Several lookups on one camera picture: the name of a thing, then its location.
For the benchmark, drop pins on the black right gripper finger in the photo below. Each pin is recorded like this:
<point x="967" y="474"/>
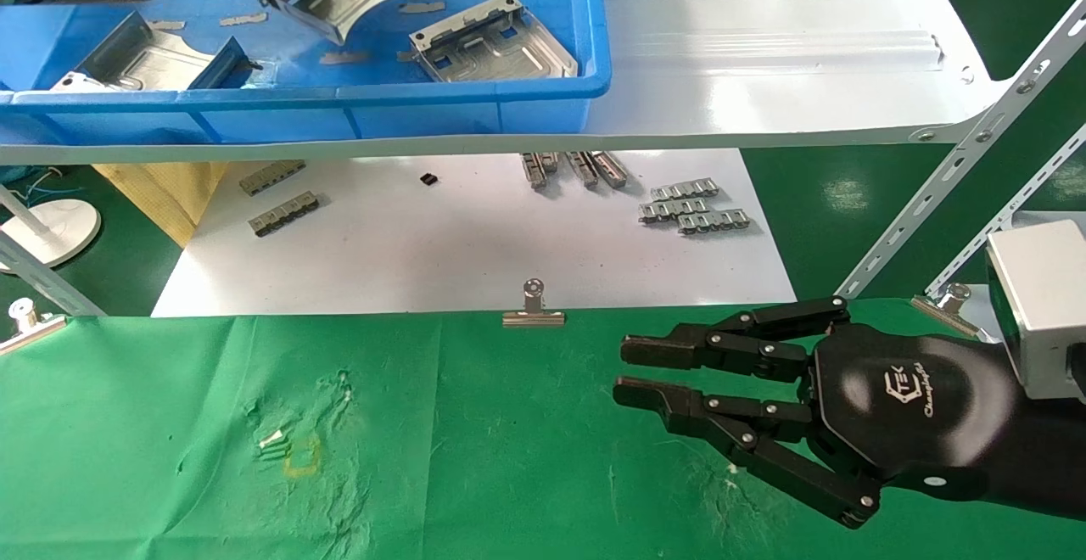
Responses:
<point x="730" y="428"/>
<point x="721" y="348"/>

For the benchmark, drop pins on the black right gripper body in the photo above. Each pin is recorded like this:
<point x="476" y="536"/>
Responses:
<point x="908" y="407"/>

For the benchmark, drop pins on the grey metal link strip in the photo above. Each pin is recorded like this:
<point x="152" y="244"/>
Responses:
<point x="271" y="177"/>
<point x="284" y="214"/>

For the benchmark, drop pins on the silver metal link strip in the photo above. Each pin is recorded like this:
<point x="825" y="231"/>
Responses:
<point x="670" y="210"/>
<point x="684" y="190"/>
<point x="713" y="221"/>

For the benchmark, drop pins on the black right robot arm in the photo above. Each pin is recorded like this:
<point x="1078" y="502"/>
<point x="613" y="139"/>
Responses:
<point x="1052" y="450"/>

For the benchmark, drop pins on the grey tape strip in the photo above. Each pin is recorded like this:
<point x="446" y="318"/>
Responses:
<point x="407" y="57"/>
<point x="168" y="25"/>
<point x="422" y="8"/>
<point x="244" y="19"/>
<point x="344" y="58"/>

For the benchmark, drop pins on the silver binder clip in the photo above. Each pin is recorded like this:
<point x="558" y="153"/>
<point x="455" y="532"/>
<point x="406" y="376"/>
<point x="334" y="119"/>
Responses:
<point x="34" y="331"/>
<point x="946" y="310"/>
<point x="533" y="317"/>

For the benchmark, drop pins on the white slotted angle bar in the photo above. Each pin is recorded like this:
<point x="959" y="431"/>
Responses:
<point x="1001" y="221"/>
<point x="959" y="161"/>
<point x="42" y="282"/>

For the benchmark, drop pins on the yellow woven bag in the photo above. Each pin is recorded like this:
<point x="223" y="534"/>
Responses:
<point x="170" y="195"/>

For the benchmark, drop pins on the blue plastic tray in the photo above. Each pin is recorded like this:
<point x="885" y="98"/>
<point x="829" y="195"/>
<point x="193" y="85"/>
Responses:
<point x="467" y="114"/>

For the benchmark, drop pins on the green cloth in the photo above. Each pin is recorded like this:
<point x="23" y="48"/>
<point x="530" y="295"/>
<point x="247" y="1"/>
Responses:
<point x="475" y="441"/>

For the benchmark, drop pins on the white metal shelf board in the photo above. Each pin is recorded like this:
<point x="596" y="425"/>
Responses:
<point x="764" y="76"/>

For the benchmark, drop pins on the white round stand base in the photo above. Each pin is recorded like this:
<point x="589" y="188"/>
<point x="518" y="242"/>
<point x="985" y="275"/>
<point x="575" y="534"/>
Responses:
<point x="59" y="229"/>

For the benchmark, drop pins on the small white screw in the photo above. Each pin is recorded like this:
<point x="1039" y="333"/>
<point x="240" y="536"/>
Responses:
<point x="271" y="439"/>

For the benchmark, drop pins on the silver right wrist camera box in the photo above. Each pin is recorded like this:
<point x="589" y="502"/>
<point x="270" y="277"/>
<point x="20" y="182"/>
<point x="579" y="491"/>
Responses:
<point x="1039" y="305"/>

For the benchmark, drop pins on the short metal rail piece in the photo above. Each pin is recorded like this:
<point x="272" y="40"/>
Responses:
<point x="534" y="171"/>
<point x="609" y="169"/>
<point x="550" y="161"/>
<point x="583" y="169"/>

